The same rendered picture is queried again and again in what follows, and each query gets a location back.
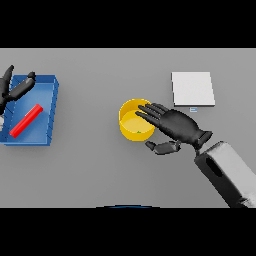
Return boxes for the yellow bowl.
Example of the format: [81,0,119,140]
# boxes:
[118,98,156,142]

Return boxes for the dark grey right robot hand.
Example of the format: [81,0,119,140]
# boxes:
[134,102,214,156]

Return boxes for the pale square measuring scale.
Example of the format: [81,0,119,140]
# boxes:
[171,71,216,108]

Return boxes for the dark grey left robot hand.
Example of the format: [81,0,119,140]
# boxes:
[0,64,37,115]

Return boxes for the blue tray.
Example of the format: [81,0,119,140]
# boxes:
[0,74,60,147]

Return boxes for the red beaker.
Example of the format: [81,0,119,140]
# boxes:
[8,103,44,139]

